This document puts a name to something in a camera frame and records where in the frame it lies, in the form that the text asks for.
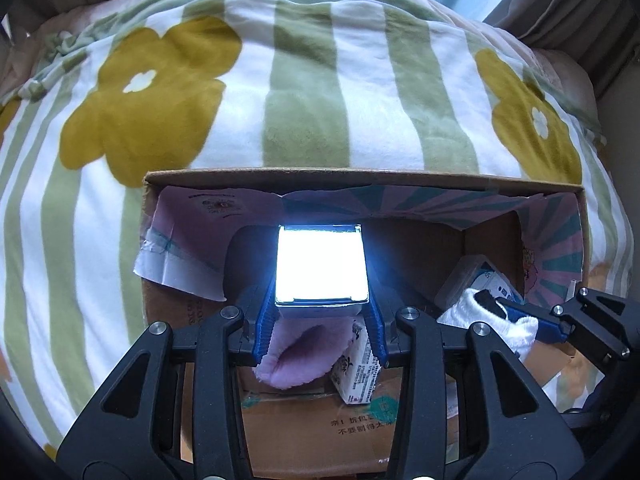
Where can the striped flower blanket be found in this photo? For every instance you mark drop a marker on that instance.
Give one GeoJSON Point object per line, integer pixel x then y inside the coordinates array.
{"type": "Point", "coordinates": [325, 85]}

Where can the small square mirror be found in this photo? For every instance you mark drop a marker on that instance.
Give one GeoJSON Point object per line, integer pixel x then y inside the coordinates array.
{"type": "Point", "coordinates": [320, 265]}

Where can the white dotted sock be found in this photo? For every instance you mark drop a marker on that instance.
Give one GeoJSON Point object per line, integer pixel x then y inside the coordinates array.
{"type": "Point", "coordinates": [465, 317]}

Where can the white labelled container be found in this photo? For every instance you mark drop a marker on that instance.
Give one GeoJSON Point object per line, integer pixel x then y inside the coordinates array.
{"type": "Point", "coordinates": [500, 285]}

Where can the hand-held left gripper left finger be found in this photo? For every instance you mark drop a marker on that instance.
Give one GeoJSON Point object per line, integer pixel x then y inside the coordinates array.
{"type": "Point", "coordinates": [265, 320]}

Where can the printed cardboard box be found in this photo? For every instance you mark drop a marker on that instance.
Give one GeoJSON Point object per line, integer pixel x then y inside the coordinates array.
{"type": "Point", "coordinates": [300, 440]}

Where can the floral tissue packet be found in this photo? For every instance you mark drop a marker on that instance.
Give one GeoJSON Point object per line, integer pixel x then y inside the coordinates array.
{"type": "Point", "coordinates": [357, 380]}

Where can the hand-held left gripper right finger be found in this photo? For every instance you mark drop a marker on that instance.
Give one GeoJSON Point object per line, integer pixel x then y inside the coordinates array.
{"type": "Point", "coordinates": [375, 330]}

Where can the clear plastic box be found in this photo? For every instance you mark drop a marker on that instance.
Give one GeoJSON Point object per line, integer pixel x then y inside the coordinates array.
{"type": "Point", "coordinates": [460, 280]}

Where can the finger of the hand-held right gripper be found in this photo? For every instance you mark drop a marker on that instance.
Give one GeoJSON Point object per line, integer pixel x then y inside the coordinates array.
{"type": "Point", "coordinates": [610, 305]}
{"type": "Point", "coordinates": [540, 325]}

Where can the pink fluffy scrunchie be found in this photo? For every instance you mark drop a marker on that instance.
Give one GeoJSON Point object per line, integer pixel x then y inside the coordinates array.
{"type": "Point", "coordinates": [300, 355]}

